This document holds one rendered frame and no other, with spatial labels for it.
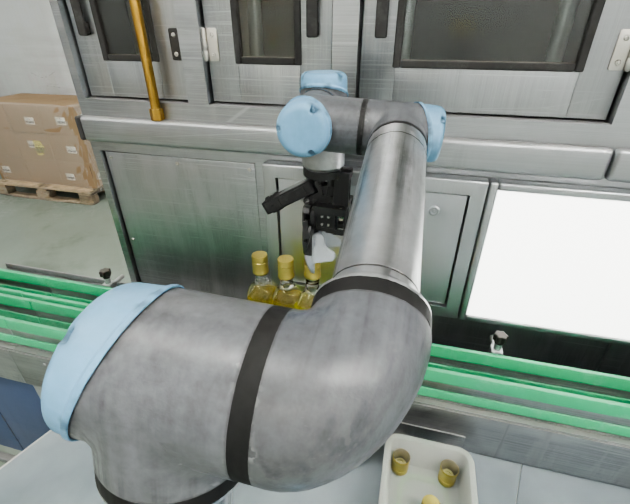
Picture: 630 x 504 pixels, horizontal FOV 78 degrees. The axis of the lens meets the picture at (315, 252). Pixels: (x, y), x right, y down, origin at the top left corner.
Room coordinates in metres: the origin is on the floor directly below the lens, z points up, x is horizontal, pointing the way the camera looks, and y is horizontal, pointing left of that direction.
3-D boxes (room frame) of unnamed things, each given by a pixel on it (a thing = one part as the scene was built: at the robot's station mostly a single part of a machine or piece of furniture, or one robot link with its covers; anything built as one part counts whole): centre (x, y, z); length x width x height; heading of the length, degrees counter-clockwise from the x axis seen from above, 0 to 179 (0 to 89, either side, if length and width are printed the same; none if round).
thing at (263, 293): (0.70, 0.12, 0.99); 0.06 x 0.06 x 0.21; 74
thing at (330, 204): (0.66, -0.02, 1.30); 0.09 x 0.08 x 0.12; 75
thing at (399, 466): (0.47, -0.18, 0.79); 0.04 x 0.04 x 0.04
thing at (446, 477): (0.45, -0.27, 0.79); 0.04 x 0.04 x 0.04
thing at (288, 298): (0.69, 0.06, 0.99); 0.06 x 0.06 x 0.21; 76
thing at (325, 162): (0.67, -0.02, 1.38); 0.08 x 0.08 x 0.05
